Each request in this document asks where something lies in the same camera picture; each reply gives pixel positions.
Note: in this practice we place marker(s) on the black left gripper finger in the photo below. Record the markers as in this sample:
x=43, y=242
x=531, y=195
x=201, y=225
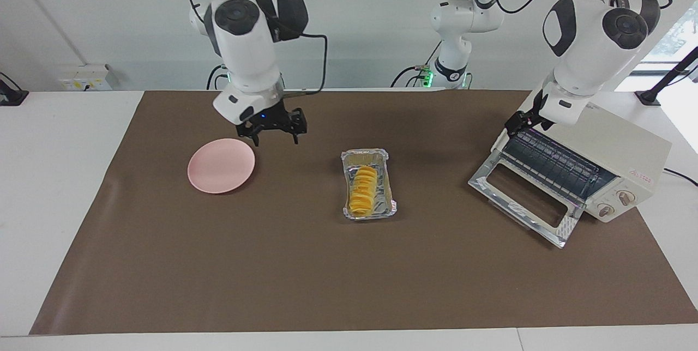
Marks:
x=512, y=125

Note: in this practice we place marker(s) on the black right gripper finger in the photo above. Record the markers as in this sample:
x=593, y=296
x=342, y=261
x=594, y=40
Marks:
x=298, y=135
x=254, y=139

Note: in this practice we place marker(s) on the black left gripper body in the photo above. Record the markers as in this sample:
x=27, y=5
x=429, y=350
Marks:
x=534, y=114

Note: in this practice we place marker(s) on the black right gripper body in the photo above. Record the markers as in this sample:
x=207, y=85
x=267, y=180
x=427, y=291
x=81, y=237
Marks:
x=272, y=119

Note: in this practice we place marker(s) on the yellow sliced bread loaf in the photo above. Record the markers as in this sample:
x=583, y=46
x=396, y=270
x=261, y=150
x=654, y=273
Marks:
x=362, y=190

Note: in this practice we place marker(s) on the aluminium foil tray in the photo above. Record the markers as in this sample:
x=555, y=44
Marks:
x=384, y=187

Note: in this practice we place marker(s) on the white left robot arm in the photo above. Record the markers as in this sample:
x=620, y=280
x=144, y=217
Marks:
x=589, y=40

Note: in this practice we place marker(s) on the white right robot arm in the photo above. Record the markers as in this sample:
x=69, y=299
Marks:
x=245, y=40

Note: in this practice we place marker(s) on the cream toaster oven body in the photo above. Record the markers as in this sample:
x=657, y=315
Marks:
x=621, y=144

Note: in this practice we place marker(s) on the glass oven door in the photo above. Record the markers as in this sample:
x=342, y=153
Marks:
x=567, y=225

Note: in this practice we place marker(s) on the beige oven knob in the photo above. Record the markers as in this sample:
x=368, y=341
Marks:
x=605, y=210
x=625, y=197

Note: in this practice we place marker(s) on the pink round plate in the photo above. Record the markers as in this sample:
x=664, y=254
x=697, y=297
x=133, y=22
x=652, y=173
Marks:
x=221, y=165

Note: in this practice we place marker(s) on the brown table mat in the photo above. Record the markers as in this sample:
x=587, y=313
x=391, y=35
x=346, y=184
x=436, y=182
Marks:
x=272, y=264

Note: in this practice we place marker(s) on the bright window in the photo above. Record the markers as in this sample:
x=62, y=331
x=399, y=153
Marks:
x=676, y=35

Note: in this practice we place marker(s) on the black camera stand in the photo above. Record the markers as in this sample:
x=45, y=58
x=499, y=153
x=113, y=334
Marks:
x=662, y=81

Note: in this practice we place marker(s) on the white wall power socket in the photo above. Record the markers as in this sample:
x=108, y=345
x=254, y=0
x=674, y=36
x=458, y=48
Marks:
x=87, y=78

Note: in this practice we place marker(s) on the black table clamp mount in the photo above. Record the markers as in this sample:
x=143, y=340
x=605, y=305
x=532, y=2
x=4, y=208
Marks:
x=11, y=96

